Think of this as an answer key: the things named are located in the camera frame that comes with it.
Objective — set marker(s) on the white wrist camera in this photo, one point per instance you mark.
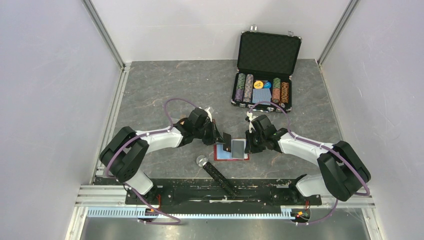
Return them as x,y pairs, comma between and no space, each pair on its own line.
209,110
249,118

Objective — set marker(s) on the black microphone with silver grille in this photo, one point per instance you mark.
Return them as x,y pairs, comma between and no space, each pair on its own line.
203,162

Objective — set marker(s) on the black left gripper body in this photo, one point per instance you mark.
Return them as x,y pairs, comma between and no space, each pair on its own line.
206,132

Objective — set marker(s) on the blue playing card deck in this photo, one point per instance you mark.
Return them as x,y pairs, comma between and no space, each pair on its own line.
261,95

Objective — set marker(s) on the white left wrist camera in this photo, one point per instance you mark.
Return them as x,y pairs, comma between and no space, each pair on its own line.
209,110

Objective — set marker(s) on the red leather card holder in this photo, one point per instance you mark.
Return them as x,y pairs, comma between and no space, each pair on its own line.
221,155

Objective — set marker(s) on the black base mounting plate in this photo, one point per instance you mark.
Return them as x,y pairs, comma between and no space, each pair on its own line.
206,196

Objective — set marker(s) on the black poker chip case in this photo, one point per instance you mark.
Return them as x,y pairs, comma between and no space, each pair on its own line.
270,58

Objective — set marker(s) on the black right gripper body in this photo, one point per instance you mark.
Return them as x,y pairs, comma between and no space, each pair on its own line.
255,143

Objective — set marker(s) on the black VIP card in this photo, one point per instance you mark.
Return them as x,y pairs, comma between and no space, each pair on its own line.
227,145
238,149

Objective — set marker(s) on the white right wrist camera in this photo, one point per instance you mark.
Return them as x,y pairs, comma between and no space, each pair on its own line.
249,118

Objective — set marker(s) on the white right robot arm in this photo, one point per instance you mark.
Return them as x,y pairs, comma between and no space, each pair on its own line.
342,172

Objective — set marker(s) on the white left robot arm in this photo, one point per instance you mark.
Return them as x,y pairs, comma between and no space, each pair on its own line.
123,155

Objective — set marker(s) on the yellow dealer button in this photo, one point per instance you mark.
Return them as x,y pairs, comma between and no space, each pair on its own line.
258,84

